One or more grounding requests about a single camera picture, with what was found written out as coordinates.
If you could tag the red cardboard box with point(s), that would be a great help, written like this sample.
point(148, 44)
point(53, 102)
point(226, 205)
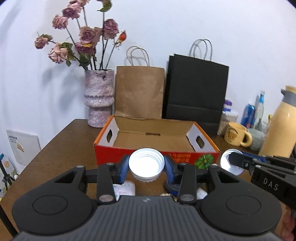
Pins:
point(185, 141)

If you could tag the purple white jar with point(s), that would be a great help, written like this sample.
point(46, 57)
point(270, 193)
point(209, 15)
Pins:
point(227, 107)

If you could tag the black paper bag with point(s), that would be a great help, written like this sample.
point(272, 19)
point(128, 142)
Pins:
point(195, 89)

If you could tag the clear container with white lid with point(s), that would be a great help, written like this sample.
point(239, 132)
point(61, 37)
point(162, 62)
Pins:
point(226, 117)

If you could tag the clear plastic bottle blue label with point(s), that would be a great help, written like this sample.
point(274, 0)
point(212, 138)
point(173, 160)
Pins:
point(259, 111)

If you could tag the cream thermos jug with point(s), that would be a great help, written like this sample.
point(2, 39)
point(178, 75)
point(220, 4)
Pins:
point(280, 139)

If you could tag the white cylindrical cap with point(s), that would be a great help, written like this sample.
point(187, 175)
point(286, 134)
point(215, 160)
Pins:
point(225, 164)

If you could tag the grey ceramic bowl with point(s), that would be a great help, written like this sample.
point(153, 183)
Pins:
point(258, 139)

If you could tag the white tube bottle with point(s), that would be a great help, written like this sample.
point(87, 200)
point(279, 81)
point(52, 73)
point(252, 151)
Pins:
point(125, 189)

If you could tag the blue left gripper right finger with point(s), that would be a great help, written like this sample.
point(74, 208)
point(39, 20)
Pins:
point(171, 170)

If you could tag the black tripod stand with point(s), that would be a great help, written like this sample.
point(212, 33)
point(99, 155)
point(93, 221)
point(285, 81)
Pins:
point(7, 179)

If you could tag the white ribbed bottle cap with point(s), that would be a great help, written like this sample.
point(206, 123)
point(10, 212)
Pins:
point(146, 164)

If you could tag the dried pink roses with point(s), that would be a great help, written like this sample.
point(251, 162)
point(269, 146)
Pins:
point(90, 50)

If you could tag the purple ceramic vase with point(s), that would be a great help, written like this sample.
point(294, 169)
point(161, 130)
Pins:
point(99, 96)

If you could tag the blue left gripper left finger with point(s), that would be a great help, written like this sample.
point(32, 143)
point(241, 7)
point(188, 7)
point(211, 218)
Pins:
point(122, 169)

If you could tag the blue white package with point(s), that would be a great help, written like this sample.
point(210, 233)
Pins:
point(9, 169)

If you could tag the blue soda can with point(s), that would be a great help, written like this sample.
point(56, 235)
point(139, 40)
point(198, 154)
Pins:
point(248, 116)

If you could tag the yellow bear mug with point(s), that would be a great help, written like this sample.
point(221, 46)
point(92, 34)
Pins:
point(238, 135)

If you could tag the brown paper bag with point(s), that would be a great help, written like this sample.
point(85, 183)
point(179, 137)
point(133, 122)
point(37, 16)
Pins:
point(139, 90)

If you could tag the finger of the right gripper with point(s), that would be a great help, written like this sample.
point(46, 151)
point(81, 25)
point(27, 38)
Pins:
point(241, 161)

